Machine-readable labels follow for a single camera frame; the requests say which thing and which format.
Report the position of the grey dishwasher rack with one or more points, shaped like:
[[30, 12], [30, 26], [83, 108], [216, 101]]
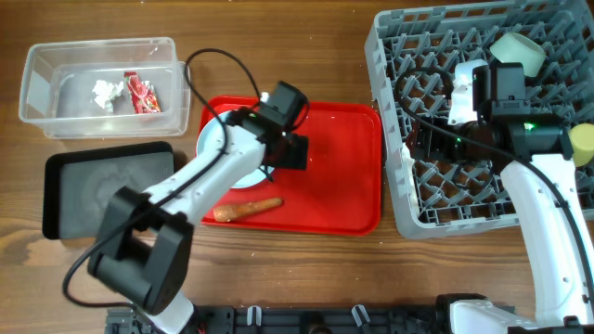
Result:
[[406, 52]]

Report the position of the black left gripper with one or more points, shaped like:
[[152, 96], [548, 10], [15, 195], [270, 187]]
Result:
[[295, 153]]

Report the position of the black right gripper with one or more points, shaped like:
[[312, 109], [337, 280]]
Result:
[[427, 140]]

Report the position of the red snack wrapper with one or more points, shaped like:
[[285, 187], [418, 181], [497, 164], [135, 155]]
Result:
[[143, 96]]

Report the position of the green bowl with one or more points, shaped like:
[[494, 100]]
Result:
[[513, 47]]

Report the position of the light blue plate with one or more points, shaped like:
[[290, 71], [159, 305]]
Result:
[[208, 136]]

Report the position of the yellow cup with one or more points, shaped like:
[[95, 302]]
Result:
[[582, 140]]

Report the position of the clear plastic bin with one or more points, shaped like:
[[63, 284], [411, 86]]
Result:
[[58, 79]]

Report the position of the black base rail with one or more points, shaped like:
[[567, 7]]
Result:
[[413, 318]]

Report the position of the black waste tray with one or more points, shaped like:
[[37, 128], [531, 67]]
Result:
[[79, 185]]

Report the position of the orange carrot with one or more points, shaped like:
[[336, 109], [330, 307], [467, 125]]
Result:
[[233, 212]]

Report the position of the white plastic spoon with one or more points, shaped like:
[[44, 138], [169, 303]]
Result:
[[408, 164]]

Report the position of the crumpled white tissue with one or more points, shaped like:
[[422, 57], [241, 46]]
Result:
[[106, 93]]

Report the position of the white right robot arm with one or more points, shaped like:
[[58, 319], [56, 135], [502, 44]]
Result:
[[533, 156]]

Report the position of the red serving tray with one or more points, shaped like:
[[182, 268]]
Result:
[[339, 192]]

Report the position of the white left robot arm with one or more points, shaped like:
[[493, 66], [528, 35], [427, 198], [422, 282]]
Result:
[[143, 245]]

